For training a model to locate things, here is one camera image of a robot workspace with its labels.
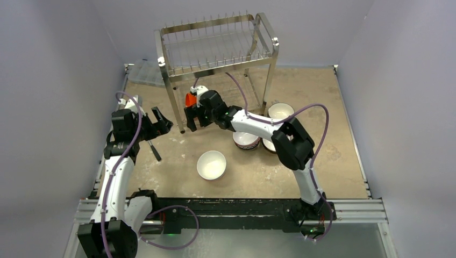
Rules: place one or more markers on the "stainless steel dish rack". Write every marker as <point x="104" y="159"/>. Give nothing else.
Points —
<point x="202" y="51"/>

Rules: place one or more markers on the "white bowl teal outside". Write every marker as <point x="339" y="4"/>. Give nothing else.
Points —
<point x="280" y="111"/>

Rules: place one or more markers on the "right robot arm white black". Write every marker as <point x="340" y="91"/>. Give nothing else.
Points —
<point x="293" y="145"/>

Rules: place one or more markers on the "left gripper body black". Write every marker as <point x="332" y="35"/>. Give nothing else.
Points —
<point x="148" y="129"/>

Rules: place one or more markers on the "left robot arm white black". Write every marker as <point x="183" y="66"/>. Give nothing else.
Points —
<point x="114" y="225"/>

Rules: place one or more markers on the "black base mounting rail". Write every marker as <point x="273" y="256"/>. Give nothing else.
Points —
<point x="287" y="215"/>

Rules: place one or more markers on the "orange bowl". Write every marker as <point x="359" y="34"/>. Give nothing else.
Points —
<point x="190" y="99"/>

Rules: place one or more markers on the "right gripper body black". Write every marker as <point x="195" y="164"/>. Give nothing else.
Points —
<point x="196" y="114"/>

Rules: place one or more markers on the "white bowl brown outside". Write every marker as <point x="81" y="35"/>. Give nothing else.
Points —
<point x="268" y="145"/>

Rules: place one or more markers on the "white bowl red patterned outside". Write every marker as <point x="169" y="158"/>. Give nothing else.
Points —
<point x="245" y="141"/>

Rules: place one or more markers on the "black hammer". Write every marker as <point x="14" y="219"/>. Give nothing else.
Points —
<point x="154" y="151"/>

